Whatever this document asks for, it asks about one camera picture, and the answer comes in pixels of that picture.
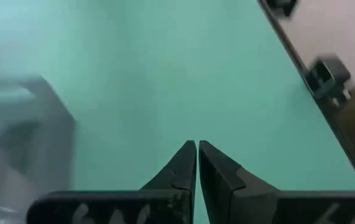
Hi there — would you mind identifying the grey plastic basket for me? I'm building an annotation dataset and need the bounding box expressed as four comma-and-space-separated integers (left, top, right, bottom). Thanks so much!
0, 74, 77, 224

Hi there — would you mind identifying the black table frame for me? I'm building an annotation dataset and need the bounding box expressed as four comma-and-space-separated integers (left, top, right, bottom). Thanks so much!
257, 0, 355, 191

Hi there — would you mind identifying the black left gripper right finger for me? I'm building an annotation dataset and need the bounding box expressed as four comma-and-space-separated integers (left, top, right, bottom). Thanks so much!
198, 139, 355, 224

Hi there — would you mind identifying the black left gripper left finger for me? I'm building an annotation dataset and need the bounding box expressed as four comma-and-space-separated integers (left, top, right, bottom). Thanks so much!
26, 139, 197, 224

